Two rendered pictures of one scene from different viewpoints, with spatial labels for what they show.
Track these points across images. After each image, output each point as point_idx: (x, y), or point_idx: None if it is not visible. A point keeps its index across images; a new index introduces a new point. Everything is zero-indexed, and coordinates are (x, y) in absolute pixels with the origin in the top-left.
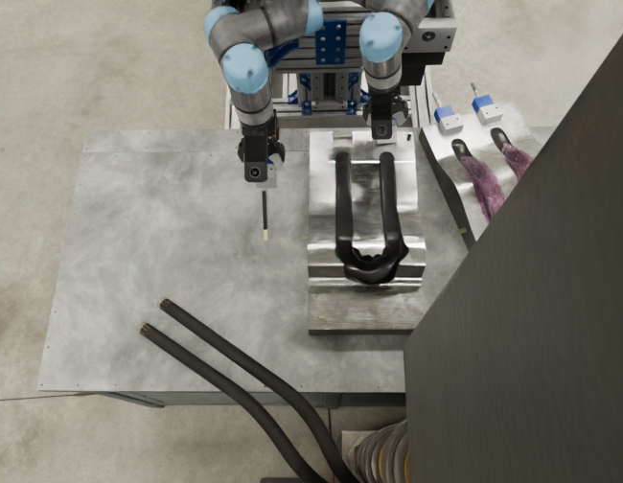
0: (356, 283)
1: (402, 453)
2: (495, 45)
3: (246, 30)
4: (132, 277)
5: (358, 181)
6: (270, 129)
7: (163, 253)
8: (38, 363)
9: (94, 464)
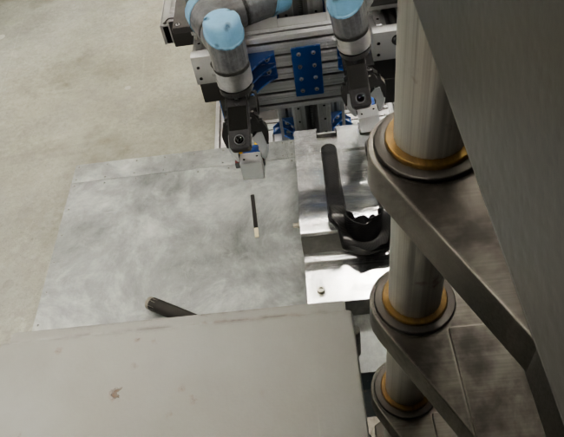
0: (355, 257)
1: (382, 133)
2: None
3: (223, 5)
4: (119, 284)
5: (346, 166)
6: (252, 105)
7: (151, 260)
8: None
9: None
